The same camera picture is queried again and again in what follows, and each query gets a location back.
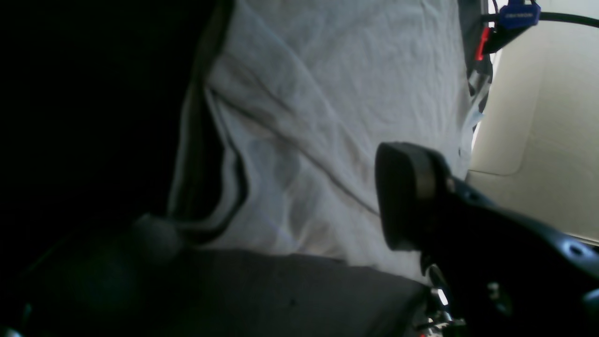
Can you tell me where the red blue clamp bottom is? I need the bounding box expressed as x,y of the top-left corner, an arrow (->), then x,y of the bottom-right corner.
475,0 -> 541,60

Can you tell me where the black table cloth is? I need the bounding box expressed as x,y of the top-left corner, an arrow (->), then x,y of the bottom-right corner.
0,0 -> 494,337

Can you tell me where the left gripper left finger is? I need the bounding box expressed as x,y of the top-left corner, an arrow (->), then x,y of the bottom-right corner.
1,216 -> 185,337

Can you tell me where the grey T-shirt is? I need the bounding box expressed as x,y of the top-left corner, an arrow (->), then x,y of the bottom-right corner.
167,0 -> 473,284

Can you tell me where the white furniture left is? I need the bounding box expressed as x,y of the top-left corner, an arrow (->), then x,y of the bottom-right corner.
467,22 -> 599,242

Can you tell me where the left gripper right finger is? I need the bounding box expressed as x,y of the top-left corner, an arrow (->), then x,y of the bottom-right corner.
376,142 -> 599,337

